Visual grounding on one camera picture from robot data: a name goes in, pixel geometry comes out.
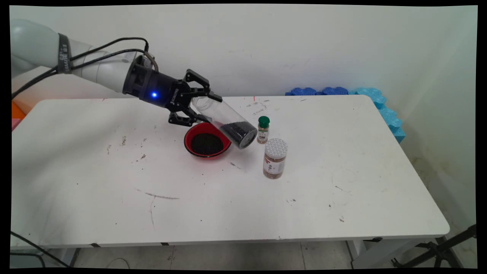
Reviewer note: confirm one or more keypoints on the black tripod stand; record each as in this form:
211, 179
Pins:
441, 251

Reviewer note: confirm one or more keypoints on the orange block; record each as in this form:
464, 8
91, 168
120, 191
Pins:
16, 110

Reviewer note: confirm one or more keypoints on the light blue foam tiles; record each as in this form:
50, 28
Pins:
384, 110

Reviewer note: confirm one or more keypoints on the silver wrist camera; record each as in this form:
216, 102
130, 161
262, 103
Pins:
150, 62

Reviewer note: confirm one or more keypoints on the dark blue foam tile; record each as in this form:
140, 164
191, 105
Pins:
335, 91
302, 91

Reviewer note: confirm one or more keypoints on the red bowl with black seeds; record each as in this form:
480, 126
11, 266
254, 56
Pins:
207, 146

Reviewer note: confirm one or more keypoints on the green-capped spice bottle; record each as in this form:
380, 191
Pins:
263, 133

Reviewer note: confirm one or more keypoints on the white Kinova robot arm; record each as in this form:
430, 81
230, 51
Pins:
38, 45

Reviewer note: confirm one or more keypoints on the white table leg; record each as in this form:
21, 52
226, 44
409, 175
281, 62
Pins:
380, 253

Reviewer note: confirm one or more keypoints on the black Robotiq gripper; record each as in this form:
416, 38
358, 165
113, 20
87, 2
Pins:
159, 91

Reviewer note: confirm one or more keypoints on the white-lidded jar of nuts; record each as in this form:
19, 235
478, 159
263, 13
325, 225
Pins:
274, 163

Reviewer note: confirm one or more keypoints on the clear jar with black seeds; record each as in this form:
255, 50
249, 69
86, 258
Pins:
236, 133

